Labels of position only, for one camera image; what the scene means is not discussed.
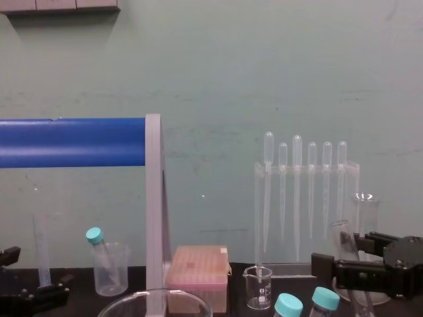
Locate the glass stirring rod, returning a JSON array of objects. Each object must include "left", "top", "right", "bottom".
[{"left": 254, "top": 211, "right": 264, "bottom": 284}]

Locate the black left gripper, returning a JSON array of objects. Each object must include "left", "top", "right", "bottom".
[{"left": 0, "top": 245, "right": 75, "bottom": 317}]

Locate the clear plastic graduated cylinder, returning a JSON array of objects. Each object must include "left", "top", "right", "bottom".
[{"left": 32, "top": 213, "right": 52, "bottom": 287}]

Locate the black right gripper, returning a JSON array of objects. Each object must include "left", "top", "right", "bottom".
[{"left": 311, "top": 230, "right": 423, "bottom": 299}]

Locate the clear glass tube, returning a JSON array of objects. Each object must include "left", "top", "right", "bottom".
[{"left": 348, "top": 290, "right": 378, "bottom": 317}]

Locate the small glass beaker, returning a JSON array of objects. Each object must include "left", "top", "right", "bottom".
[{"left": 242, "top": 265, "right": 274, "bottom": 310}]

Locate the pink pipette tip box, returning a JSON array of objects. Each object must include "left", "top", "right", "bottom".
[{"left": 165, "top": 244, "right": 233, "bottom": 314}]

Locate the clear plastic transfer pipette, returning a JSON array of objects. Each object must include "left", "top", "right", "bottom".
[{"left": 336, "top": 141, "right": 348, "bottom": 223}]

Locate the clear acrylic pipette rack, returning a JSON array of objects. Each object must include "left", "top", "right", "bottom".
[{"left": 253, "top": 160, "right": 361, "bottom": 279}]

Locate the grey wall shelf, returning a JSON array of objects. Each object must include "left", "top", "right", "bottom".
[{"left": 0, "top": 0, "right": 122, "bottom": 15}]

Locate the glass conical flask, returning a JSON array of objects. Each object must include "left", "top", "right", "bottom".
[{"left": 330, "top": 220, "right": 393, "bottom": 305}]

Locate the grey roll stand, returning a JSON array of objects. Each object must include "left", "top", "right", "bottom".
[{"left": 144, "top": 114, "right": 173, "bottom": 314}]

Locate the translucent plastic beaker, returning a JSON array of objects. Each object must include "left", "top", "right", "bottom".
[{"left": 93, "top": 242, "right": 130, "bottom": 297}]

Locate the blue roll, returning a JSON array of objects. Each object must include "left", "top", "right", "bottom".
[{"left": 0, "top": 118, "right": 147, "bottom": 169}]

